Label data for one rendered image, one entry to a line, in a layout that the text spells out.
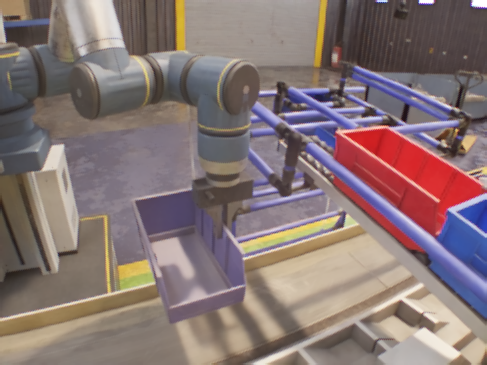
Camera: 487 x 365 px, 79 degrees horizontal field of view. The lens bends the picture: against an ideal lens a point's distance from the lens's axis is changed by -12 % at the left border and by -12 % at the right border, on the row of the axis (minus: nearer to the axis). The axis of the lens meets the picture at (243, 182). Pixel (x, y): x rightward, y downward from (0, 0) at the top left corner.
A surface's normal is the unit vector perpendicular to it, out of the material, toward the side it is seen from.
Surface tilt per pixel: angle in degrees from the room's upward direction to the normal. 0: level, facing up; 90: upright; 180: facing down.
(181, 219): 88
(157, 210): 88
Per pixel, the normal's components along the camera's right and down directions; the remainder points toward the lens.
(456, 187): -0.90, 0.14
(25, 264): 0.36, 0.44
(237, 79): 0.73, 0.29
